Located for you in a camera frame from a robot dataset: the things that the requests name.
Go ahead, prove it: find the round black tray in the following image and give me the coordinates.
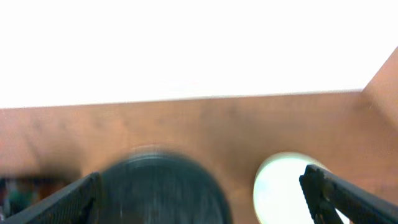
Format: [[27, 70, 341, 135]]
[[99, 153, 233, 224]]

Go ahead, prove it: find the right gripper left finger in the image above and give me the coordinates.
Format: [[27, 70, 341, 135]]
[[4, 172, 101, 224]]

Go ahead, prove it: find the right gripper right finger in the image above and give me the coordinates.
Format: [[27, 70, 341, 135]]
[[299, 164, 397, 224]]

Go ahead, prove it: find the light green plate front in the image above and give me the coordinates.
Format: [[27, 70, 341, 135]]
[[252, 151, 351, 224]]

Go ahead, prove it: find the green scouring sponge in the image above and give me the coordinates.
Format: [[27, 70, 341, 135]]
[[7, 189, 34, 210]]

